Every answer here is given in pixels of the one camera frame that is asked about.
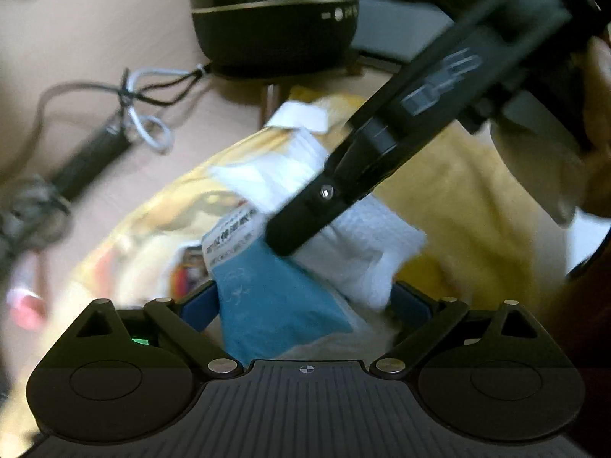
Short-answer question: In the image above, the blue wet wipes packet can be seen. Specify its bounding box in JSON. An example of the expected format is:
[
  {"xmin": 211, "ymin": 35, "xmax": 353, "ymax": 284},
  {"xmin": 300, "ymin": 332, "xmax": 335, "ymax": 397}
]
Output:
[{"xmin": 202, "ymin": 204, "xmax": 358, "ymax": 366}]

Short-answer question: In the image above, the black round speaker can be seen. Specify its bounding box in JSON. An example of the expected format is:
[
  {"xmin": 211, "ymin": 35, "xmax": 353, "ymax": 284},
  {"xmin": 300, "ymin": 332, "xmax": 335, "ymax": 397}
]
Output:
[{"xmin": 189, "ymin": 0, "xmax": 359, "ymax": 81}]

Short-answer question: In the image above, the yellow cartoon cloth mat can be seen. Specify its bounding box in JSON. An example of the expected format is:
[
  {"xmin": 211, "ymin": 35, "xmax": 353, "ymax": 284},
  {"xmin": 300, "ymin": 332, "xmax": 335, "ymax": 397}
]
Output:
[{"xmin": 0, "ymin": 86, "xmax": 574, "ymax": 458}]

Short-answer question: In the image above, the pink tube bottle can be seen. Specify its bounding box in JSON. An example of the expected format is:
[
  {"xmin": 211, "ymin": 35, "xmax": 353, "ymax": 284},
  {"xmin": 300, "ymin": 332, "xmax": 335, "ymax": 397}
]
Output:
[{"xmin": 6, "ymin": 251, "xmax": 50, "ymax": 332}]

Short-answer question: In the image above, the person right hand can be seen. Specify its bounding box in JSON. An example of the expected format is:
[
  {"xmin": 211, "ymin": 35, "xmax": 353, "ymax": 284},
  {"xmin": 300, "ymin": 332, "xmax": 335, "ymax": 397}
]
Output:
[{"xmin": 581, "ymin": 37, "xmax": 610, "ymax": 218}]

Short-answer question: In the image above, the grey coiled cable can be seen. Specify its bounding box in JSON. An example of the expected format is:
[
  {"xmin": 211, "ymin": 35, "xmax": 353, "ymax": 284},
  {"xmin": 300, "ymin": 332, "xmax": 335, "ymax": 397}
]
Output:
[{"xmin": 119, "ymin": 67, "xmax": 206, "ymax": 154}]

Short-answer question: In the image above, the black power adapter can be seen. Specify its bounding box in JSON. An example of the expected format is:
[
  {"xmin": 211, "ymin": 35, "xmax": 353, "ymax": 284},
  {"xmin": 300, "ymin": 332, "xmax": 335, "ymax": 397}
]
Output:
[{"xmin": 50, "ymin": 113, "xmax": 131, "ymax": 203}]

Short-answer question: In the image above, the black cable bundle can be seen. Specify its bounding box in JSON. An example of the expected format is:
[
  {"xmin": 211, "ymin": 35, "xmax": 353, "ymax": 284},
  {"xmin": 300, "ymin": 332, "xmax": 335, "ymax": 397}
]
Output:
[{"xmin": 0, "ymin": 63, "xmax": 213, "ymax": 268}]

